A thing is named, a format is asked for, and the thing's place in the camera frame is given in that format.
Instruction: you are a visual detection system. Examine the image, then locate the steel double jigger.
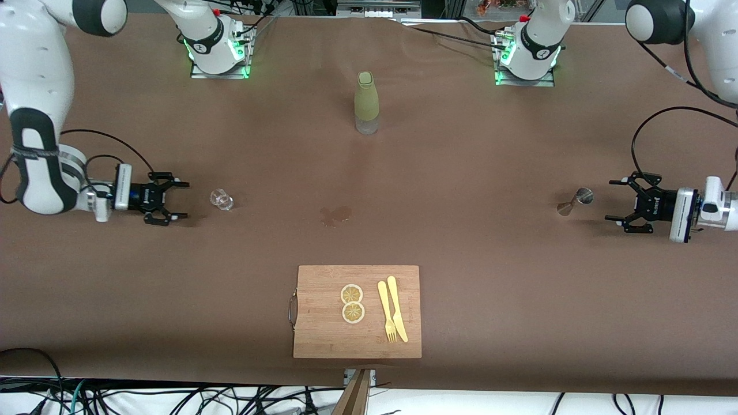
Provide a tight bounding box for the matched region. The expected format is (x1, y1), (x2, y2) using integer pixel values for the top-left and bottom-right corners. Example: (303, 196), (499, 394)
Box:
(556, 187), (594, 217)

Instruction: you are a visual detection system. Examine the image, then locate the brown table cover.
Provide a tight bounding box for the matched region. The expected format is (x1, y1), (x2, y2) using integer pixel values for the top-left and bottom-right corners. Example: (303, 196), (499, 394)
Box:
(0, 10), (738, 398)

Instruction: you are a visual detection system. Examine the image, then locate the wooden cutting board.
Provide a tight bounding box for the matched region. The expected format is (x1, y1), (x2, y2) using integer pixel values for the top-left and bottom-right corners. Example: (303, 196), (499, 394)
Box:
(288, 265), (423, 359)

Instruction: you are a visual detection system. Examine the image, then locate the olive green bottle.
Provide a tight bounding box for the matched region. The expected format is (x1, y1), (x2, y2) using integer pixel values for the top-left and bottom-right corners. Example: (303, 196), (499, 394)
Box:
(354, 71), (380, 135)

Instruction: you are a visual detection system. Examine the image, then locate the yellow plastic fork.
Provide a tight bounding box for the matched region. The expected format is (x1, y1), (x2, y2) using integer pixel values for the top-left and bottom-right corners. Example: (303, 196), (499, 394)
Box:
(377, 281), (398, 344)

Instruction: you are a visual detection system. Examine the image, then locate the yellow plastic knife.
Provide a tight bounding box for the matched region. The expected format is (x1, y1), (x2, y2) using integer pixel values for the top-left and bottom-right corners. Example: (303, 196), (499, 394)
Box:
(387, 276), (409, 343)

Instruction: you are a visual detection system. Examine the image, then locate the grey power strip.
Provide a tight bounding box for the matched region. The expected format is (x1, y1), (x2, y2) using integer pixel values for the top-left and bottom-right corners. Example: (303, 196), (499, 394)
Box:
(337, 0), (421, 18)

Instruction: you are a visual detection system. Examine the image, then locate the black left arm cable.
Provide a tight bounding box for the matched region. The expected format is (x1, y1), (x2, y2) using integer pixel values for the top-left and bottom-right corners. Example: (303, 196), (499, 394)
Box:
(631, 0), (738, 192)

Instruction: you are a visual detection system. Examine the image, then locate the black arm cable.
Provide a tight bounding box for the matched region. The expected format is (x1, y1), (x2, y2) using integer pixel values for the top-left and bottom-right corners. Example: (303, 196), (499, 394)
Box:
(0, 129), (156, 205)
(631, 0), (738, 192)

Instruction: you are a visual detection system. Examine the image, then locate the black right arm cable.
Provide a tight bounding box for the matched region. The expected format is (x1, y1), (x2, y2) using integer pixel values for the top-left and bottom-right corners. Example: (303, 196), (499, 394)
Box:
(0, 129), (156, 205)

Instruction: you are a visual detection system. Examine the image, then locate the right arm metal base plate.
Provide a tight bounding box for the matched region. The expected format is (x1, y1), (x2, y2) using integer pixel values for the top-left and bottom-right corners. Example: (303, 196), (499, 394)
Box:
(189, 26), (252, 80)

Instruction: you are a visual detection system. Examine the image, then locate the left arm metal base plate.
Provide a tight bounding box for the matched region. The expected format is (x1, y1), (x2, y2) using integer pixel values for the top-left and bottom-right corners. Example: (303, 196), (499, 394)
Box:
(494, 32), (555, 87)

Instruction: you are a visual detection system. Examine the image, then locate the black floor cable loop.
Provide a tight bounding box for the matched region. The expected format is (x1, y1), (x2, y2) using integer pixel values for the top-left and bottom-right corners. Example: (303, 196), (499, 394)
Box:
(0, 348), (65, 415)

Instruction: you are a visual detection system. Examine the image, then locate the teal floor cable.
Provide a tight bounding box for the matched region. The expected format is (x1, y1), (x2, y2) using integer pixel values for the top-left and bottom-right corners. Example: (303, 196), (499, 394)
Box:
(58, 380), (87, 415)

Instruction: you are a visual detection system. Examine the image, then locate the black cable on table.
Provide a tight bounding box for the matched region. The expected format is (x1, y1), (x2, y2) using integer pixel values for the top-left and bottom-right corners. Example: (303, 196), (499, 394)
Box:
(398, 17), (511, 52)

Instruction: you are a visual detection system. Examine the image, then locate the wooden post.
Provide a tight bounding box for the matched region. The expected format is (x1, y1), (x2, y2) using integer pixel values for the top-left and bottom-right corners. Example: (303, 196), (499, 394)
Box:
(332, 369), (372, 415)

